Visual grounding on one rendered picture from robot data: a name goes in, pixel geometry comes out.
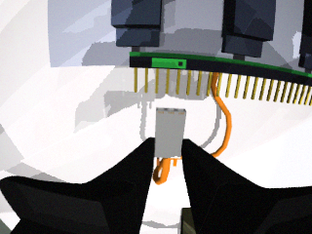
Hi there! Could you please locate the black pin header strip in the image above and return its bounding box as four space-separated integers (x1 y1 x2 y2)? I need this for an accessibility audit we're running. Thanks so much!
129 52 312 87

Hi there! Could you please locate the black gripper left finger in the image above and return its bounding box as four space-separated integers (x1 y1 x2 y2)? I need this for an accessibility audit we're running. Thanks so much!
0 137 155 234

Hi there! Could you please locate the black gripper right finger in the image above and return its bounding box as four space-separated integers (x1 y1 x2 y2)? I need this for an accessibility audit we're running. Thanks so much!
180 137 312 234

